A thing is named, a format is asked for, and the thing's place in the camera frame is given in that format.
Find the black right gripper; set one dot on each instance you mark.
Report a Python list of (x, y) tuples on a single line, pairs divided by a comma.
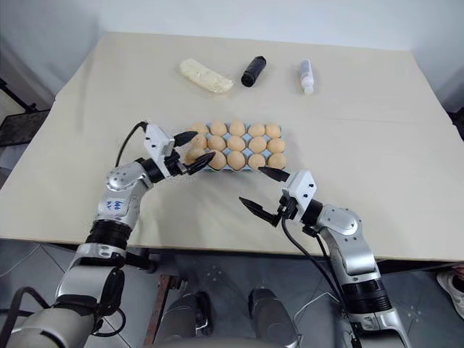
[(288, 208)]

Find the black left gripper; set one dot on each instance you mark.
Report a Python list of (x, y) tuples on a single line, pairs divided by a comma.
[(175, 165)]

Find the brown egg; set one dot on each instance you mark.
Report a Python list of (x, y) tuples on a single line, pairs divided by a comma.
[(191, 155), (237, 127), (257, 144), (236, 143), (273, 129), (198, 127), (201, 142), (278, 160), (218, 128), (276, 145), (236, 160), (257, 130), (217, 143), (256, 160), (218, 162)]

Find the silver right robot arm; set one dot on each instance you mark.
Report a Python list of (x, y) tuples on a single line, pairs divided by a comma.
[(348, 232)]

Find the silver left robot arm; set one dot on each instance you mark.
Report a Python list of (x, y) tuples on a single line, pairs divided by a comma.
[(116, 203)]

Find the light blue egg carton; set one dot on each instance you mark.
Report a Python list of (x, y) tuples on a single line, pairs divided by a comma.
[(228, 138)]

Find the plastic-wrapped pale bread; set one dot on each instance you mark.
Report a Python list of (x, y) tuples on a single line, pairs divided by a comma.
[(206, 76)]

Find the black cylindrical bottle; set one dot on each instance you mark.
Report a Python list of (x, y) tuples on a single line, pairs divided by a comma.
[(253, 71)]

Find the dark grey rounded shape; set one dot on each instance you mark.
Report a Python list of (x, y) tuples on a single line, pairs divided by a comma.
[(270, 311), (186, 313)]

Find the small clear white-capped bottle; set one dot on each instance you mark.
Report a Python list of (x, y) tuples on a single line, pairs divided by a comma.
[(306, 77)]

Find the rusty metal table leg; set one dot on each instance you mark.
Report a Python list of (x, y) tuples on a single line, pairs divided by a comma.
[(161, 308)]

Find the black mesh panel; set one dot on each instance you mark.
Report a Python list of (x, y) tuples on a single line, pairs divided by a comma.
[(20, 127)]

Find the black metal stand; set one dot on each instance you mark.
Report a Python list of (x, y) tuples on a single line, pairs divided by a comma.
[(14, 95)]

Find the white sneaker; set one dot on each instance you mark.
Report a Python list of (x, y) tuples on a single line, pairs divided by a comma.
[(451, 286)]

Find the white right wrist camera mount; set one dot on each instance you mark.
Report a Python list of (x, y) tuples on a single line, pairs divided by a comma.
[(301, 188)]

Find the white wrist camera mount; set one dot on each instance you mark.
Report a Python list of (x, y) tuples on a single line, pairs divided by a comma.
[(301, 188), (156, 139)]

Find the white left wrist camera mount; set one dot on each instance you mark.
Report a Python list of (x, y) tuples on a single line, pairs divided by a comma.
[(156, 139)]

